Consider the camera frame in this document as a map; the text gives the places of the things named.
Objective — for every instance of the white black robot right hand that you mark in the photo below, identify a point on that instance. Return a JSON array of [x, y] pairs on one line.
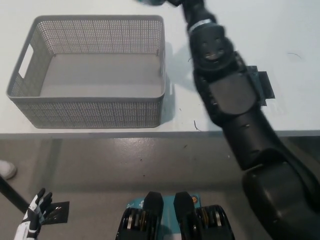
[[175, 2]]

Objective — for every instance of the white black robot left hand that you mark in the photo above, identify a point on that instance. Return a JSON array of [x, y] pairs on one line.
[[32, 215]]

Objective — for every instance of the teal air freshener spray can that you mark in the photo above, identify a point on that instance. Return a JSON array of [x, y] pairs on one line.
[[150, 1]]

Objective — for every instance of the black table leg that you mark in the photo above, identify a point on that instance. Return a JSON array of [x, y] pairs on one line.
[[11, 191]]

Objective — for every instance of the white shoe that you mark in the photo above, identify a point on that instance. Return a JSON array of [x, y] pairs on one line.
[[7, 170]]

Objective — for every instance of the grey perforated plastic basket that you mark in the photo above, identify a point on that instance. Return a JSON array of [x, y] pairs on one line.
[[100, 75]]

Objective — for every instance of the black tape patch on table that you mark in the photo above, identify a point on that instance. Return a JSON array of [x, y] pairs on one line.
[[265, 85]]

